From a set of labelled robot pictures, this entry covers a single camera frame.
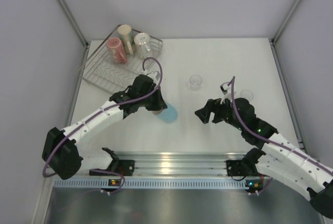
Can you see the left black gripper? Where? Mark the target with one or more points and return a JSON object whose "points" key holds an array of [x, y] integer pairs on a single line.
{"points": [[159, 104]]}

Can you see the left aluminium frame post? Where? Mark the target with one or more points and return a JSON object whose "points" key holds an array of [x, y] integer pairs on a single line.
{"points": [[72, 21]]}

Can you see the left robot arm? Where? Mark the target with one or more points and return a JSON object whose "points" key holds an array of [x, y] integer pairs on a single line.
{"points": [[65, 150]]}

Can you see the white mug orange inside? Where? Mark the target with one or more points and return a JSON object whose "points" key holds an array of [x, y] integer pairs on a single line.
{"points": [[143, 45]]}

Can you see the pink cartoon mug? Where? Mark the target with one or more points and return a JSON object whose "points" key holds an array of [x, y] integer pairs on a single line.
{"points": [[116, 50]]}

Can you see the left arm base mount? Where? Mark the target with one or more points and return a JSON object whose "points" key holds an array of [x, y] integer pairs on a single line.
{"points": [[120, 166]]}

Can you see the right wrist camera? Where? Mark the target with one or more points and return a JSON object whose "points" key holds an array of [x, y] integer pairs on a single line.
{"points": [[227, 92]]}

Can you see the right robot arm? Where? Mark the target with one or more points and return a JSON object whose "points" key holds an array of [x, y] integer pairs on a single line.
{"points": [[272, 154]]}

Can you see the light blue mug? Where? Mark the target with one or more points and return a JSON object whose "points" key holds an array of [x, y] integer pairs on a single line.
{"points": [[168, 115]]}

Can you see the wire dish rack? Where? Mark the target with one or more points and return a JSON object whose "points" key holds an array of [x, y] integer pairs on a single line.
{"points": [[102, 72]]}

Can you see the right aluminium frame post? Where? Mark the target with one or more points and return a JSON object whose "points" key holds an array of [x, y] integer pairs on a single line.
{"points": [[285, 22]]}

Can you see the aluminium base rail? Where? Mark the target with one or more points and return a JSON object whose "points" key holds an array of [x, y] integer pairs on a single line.
{"points": [[168, 165]]}

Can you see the perforated cable tray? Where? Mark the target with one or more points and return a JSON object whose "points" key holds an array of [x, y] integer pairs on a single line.
{"points": [[141, 183]]}

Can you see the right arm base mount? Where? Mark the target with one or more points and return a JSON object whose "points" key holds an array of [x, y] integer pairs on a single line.
{"points": [[242, 165]]}

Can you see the beige ceramic mug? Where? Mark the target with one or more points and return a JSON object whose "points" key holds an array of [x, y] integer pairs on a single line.
{"points": [[126, 35]]}

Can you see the aluminium frame post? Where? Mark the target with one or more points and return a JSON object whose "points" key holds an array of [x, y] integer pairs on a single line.
{"points": [[72, 21], [285, 22]]}

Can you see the clear glass cup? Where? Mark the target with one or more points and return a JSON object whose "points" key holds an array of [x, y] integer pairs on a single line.
{"points": [[195, 82]]}

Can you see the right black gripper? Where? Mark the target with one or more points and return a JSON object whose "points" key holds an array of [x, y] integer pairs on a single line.
{"points": [[204, 113]]}

